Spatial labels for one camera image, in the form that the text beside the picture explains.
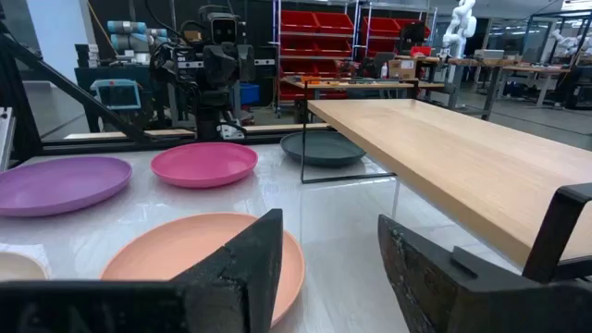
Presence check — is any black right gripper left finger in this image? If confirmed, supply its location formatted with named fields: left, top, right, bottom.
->
left=0, top=208, right=284, bottom=333

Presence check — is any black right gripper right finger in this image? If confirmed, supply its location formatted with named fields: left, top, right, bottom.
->
left=377, top=214, right=592, bottom=333

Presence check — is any peach plastic plate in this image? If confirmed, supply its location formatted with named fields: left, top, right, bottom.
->
left=100, top=212, right=306, bottom=328

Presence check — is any pink plastic plate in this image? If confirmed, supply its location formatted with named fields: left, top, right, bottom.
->
left=149, top=142, right=259, bottom=190

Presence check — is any dark grey plastic plate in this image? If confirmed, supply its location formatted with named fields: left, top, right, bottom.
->
left=279, top=130, right=367, bottom=168

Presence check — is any magenta bowl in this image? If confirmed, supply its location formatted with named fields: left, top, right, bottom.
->
left=0, top=155, right=134, bottom=218

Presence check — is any cream plastic plate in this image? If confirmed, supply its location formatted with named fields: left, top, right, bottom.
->
left=0, top=251, right=50, bottom=282

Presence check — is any blue plastic bin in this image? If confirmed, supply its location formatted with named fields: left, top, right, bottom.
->
left=239, top=82, right=261, bottom=105

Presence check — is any red bin storage rack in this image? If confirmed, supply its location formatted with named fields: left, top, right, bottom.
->
left=272, top=0, right=357, bottom=115
left=353, top=4, right=438, bottom=61

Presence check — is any blue teach pendant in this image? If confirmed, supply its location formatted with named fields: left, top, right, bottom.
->
left=90, top=78, right=142, bottom=111

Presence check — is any wooden workbench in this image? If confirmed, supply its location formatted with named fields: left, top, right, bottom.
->
left=281, top=76, right=445, bottom=101
left=501, top=64, right=573, bottom=110
left=446, top=55, right=520, bottom=121

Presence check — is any cardboard box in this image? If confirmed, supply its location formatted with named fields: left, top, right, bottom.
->
left=388, top=58, right=417, bottom=80

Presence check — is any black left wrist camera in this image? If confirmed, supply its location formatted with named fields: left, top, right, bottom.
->
left=199, top=5, right=241, bottom=45

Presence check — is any wooden shelf with black frame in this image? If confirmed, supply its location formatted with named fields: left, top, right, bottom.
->
left=300, top=98, right=592, bottom=284

